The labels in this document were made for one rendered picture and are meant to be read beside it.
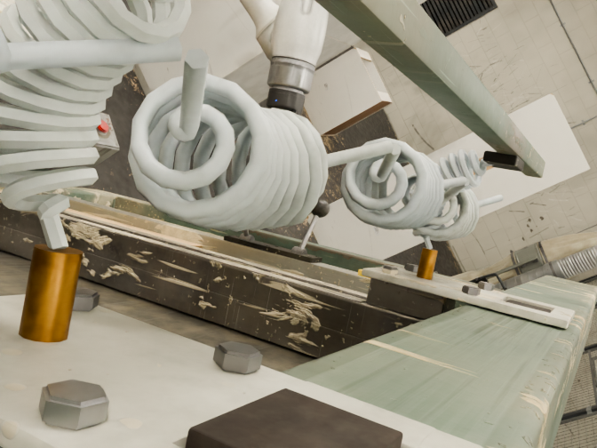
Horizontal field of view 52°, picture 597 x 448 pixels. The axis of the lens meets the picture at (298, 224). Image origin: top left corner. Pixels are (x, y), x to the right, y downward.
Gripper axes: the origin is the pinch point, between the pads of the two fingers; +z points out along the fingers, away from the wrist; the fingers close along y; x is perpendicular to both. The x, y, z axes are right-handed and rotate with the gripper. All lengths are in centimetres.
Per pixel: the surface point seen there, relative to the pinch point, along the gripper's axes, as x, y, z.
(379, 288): 50, -44, 6
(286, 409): 94, -57, 4
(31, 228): 51, 6, 11
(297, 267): 7.2, -13.6, 12.8
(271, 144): 86, -50, -4
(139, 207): -17, 48, 12
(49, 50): 98, -50, -4
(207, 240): 7.1, 7.4, 12.4
